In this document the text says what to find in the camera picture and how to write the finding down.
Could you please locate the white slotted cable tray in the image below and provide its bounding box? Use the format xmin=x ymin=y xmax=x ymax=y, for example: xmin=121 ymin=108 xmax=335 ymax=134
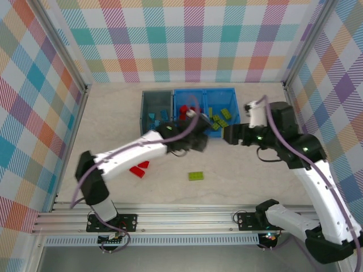
xmin=45 ymin=234 xmax=260 ymax=247

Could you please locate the thin black right gripper cable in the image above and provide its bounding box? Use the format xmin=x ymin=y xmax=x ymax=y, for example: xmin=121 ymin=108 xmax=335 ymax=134
xmin=256 ymin=146 xmax=281 ymax=163

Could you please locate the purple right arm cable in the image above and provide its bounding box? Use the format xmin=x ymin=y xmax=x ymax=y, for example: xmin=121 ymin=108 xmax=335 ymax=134
xmin=243 ymin=95 xmax=363 ymax=272

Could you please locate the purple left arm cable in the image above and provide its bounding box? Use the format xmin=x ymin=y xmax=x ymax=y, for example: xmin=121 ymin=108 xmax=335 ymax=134
xmin=69 ymin=95 xmax=201 ymax=253

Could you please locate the blue plastic divided bin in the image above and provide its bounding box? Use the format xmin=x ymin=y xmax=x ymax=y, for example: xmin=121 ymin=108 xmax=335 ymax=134
xmin=172 ymin=87 xmax=241 ymax=138

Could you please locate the grey plastic bin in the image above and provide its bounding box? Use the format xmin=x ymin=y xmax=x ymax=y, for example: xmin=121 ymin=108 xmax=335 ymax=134
xmin=141 ymin=90 xmax=174 ymax=137

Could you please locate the aluminium base beam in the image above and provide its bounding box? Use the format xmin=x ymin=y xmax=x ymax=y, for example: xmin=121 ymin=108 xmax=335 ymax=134
xmin=32 ymin=201 xmax=324 ymax=236

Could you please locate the aluminium frame post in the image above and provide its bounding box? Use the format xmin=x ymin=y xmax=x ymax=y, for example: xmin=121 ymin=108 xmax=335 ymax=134
xmin=280 ymin=0 xmax=341 ymax=88
xmin=33 ymin=0 xmax=93 ymax=93

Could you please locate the red oblong lego brick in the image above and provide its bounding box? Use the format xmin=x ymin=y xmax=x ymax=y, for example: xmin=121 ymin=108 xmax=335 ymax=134
xmin=129 ymin=166 xmax=146 ymax=179

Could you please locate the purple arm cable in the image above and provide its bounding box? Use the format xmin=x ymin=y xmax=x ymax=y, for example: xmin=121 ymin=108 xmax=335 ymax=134
xmin=69 ymin=95 xmax=201 ymax=253
xmin=243 ymin=95 xmax=363 ymax=272

